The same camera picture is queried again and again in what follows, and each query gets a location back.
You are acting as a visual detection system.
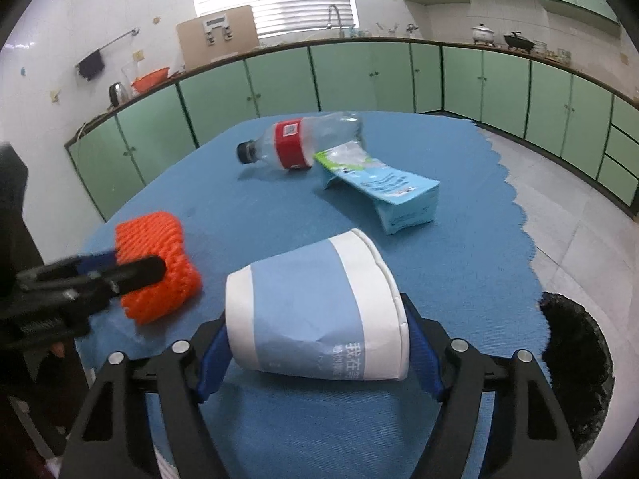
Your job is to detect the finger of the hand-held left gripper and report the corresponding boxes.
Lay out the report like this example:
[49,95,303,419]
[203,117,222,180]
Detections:
[69,256,168,311]
[15,252,119,291]

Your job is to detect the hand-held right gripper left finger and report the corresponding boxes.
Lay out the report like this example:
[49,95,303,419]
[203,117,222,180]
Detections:
[59,309,238,479]

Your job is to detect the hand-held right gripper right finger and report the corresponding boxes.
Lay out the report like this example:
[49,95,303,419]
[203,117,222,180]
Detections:
[399,292,583,479]

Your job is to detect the orange foam net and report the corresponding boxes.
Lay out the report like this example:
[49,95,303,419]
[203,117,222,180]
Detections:
[115,211,203,325]

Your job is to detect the white and blue paper cup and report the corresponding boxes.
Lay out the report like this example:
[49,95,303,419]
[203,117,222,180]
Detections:
[224,228,411,382]

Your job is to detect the black trash bin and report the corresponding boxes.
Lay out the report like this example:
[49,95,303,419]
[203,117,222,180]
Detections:
[538,291,615,462]

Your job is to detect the blue tablecloth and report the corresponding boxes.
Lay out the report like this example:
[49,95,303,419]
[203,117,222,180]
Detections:
[75,110,552,479]

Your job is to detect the light blue milk carton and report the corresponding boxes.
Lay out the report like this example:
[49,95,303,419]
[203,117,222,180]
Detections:
[314,141,441,235]

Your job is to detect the orange plastic basin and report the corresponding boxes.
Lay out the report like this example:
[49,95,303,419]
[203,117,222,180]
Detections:
[131,68,171,93]

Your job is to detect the dark hanging cloth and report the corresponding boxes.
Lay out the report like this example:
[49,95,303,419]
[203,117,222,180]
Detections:
[77,51,106,83]

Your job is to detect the clear plastic bottle red label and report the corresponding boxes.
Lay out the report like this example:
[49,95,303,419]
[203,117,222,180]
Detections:
[236,111,364,172]

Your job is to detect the cardboard board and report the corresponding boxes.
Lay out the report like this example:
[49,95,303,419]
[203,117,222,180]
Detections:
[176,5,259,71]

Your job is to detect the green base kitchen cabinets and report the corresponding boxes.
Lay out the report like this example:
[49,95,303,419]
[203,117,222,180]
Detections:
[64,40,639,223]

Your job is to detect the black wok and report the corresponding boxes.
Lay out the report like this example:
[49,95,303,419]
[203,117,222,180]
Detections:
[502,31,536,53]

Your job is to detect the row of glass jars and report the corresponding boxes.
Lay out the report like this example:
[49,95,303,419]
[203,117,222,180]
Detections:
[534,40,573,63]

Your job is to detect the metal towel rail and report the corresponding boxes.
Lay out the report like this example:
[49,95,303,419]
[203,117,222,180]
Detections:
[76,27,141,68]

